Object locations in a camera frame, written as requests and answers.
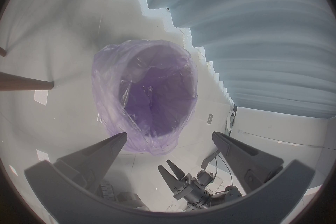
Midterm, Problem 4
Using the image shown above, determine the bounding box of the white cushioned wooden chair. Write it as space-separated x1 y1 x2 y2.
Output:
0 0 125 92

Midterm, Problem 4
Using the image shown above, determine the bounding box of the white and grey floor tray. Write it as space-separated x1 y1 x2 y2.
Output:
226 110 236 132

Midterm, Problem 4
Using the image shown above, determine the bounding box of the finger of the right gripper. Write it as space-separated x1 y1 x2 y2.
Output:
157 165 176 191
167 160 186 180

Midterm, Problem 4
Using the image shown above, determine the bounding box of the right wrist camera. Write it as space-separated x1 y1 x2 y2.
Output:
197 169 214 186

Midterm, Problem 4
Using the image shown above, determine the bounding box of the pale blue curtain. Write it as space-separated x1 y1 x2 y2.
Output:
26 0 336 120

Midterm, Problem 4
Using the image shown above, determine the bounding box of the purple plastic bag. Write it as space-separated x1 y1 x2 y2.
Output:
91 39 198 157

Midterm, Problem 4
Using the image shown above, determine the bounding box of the white trash bin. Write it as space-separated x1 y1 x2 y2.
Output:
94 42 197 152

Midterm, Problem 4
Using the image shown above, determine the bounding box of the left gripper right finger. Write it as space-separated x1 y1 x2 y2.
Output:
212 131 285 195

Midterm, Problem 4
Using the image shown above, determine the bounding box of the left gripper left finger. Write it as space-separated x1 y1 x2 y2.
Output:
56 132 128 194

